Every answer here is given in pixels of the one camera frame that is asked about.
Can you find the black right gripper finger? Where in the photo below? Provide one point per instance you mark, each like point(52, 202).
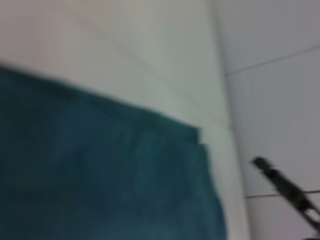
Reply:
point(287, 186)

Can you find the teal t-shirt with beige print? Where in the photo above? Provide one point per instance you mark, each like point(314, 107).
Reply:
point(100, 162)

